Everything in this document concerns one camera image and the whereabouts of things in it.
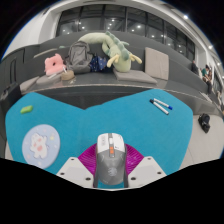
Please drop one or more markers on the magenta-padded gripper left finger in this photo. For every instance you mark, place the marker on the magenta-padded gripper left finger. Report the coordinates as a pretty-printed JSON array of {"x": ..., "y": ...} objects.
[{"x": 75, "y": 170}]

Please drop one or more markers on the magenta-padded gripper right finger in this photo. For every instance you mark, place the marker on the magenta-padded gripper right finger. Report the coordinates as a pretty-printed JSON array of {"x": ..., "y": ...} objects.
[{"x": 146, "y": 170}]

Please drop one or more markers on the grey and white computer mouse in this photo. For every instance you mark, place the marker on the grey and white computer mouse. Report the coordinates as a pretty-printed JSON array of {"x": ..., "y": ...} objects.
[{"x": 110, "y": 163}]

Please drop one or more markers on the round light blue mouse pad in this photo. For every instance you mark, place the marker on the round light blue mouse pad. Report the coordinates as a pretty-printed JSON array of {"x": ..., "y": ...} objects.
[{"x": 40, "y": 146}]

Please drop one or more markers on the black-capped white marker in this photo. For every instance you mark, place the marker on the black-capped white marker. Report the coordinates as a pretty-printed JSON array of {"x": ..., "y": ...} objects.
[{"x": 159, "y": 107}]

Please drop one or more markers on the blue-capped white marker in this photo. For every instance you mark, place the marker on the blue-capped white marker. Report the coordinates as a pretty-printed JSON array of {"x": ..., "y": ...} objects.
[{"x": 163, "y": 104}]

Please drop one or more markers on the black bag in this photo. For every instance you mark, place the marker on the black bag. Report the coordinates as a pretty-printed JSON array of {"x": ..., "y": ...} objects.
[{"x": 204, "y": 122}]

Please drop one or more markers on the green eraser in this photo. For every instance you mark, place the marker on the green eraser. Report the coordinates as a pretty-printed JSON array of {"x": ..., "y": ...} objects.
[{"x": 26, "y": 109}]

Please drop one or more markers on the flat grey seat cushion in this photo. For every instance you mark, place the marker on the flat grey seat cushion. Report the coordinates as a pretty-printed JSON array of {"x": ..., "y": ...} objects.
[
  {"x": 48, "y": 80},
  {"x": 133, "y": 76},
  {"x": 29, "y": 83}
]

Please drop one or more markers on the small tan pouch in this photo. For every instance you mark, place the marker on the small tan pouch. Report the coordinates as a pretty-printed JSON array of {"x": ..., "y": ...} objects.
[{"x": 67, "y": 75}]

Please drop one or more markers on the black suitcase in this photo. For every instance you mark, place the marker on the black suitcase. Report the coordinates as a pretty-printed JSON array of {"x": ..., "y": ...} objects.
[{"x": 9, "y": 96}]

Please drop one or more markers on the pink plush cushion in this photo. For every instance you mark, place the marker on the pink plush cushion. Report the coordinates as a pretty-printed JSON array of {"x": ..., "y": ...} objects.
[{"x": 54, "y": 65}]

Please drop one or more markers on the upright beige cushion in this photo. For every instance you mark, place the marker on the upright beige cushion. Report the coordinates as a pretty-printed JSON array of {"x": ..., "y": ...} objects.
[{"x": 156, "y": 63}]

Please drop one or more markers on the dark blue patterned bag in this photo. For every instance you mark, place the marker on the dark blue patterned bag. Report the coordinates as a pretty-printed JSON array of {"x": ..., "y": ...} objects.
[{"x": 98, "y": 63}]

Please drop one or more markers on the person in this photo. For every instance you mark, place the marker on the person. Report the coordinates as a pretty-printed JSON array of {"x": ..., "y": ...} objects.
[
  {"x": 206, "y": 76},
  {"x": 194, "y": 67}
]

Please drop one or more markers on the grey backpack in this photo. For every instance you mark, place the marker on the grey backpack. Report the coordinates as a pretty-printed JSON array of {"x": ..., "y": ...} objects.
[{"x": 79, "y": 56}]

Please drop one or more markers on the green dragon plush toy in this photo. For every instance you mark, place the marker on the green dragon plush toy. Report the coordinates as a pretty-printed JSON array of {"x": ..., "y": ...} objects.
[{"x": 120, "y": 53}]

